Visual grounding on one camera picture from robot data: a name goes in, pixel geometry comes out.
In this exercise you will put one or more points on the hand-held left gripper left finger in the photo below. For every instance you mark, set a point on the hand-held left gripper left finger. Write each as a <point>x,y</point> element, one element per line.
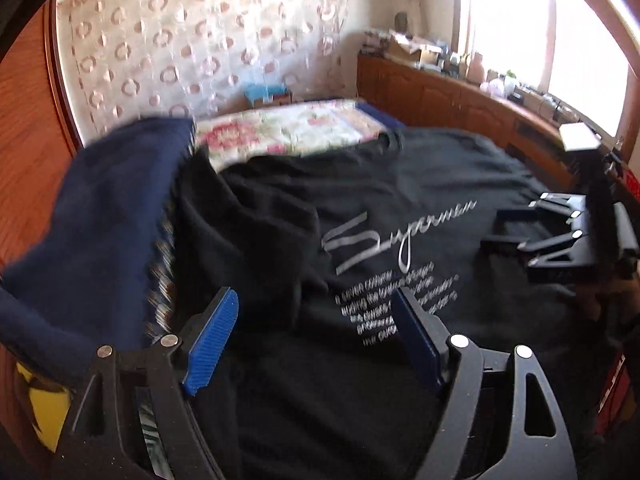
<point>210,342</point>

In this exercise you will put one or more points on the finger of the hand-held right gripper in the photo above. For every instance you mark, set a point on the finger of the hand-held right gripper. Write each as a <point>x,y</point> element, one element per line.
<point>515,215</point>
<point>502,246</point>

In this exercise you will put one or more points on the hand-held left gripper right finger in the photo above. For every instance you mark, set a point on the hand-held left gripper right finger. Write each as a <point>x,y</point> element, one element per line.
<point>419,342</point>

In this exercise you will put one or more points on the black printed t-shirt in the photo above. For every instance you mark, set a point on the black printed t-shirt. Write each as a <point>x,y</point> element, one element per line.
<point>350,200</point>

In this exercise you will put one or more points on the clutter of small items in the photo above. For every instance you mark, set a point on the clutter of small items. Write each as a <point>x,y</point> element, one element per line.
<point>515,87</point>

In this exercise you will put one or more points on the wooden cabinet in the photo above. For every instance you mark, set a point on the wooden cabinet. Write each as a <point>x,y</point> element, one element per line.
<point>450,105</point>

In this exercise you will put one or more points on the pink bottle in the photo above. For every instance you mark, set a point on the pink bottle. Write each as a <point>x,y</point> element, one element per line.
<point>476,67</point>

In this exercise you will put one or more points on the navy blue folded blanket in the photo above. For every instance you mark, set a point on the navy blue folded blanket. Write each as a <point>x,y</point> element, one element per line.
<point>100,220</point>

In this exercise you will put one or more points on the red printed bag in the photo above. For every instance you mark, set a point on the red printed bag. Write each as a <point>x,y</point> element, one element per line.
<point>617,385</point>

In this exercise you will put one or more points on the dark blue cloth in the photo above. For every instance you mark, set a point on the dark blue cloth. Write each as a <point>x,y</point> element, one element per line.
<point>377,117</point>

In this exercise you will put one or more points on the yellow plush toy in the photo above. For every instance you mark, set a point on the yellow plush toy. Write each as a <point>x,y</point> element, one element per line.
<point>42,405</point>

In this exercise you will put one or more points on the bright window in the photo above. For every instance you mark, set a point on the bright window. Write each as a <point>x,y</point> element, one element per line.
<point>560,35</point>

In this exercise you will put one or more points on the open cardboard box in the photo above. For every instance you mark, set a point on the open cardboard box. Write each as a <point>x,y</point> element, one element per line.
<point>412,50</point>

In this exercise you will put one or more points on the floral bedsheet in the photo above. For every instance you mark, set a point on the floral bedsheet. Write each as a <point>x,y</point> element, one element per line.
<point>280,127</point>

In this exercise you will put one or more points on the cardboard box with blue plastic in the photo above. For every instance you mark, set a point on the cardboard box with blue plastic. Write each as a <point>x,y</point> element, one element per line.
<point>265,96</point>

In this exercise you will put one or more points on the wooden slatted wardrobe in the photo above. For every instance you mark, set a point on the wooden slatted wardrobe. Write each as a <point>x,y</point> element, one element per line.
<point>30,160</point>

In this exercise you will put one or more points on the circle patterned curtain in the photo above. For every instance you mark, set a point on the circle patterned curtain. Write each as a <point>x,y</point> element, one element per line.
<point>190,40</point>

